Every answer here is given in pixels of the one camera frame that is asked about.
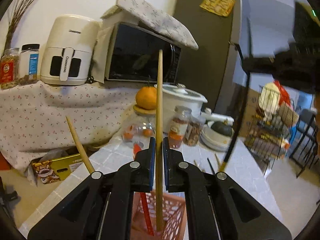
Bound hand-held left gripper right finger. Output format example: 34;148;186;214
163;137;292;240

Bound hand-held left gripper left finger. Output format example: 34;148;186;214
27;137;156;240

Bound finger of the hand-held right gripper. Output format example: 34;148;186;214
241;47;278;75

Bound red chopstick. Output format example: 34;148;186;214
139;192;155;236

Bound pink plastic utensil basket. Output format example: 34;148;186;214
130;190;187;240

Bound long wooden chopstick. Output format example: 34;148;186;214
155;49;165;232

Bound glass jar of red sauce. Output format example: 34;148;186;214
168;106;192;148

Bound glass jar with wooden lid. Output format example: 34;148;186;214
122;104;157;143

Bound jar of round snacks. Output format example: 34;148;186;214
183;116;206;147

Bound brown cardboard box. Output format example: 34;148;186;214
244;87;262;130

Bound dark chopstick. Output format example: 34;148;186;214
207;157;216;175

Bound stack of white bowls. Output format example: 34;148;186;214
200;121;235;152

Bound white cooker with glass lid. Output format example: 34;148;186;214
154;83;208;134

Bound green squash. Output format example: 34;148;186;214
210;121;234;137

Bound orange tangerine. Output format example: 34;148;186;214
135;85;158;110

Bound white ladle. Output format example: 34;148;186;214
201;107;234;125

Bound yellow printed packet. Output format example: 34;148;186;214
199;0;236;17

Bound light wooden chopstick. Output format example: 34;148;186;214
65;116;95;174

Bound black chair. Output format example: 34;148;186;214
289;108;320;178

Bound yellow cardboard box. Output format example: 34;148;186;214
31;153;84;185

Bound floral cloth cover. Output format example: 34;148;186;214
100;0;199;50

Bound black microwave oven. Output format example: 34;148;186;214
104;22;182;85

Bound floral tablecloth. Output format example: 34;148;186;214
0;81;157;172

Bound white air fryer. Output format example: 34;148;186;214
40;14;100;85

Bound black lid blue label jar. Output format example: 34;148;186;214
19;44;40;85

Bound red label food jar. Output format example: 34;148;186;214
0;47;20;90

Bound dried branches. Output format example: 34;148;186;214
4;0;50;50

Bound wire rack of packets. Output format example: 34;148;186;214
244;81;300;161

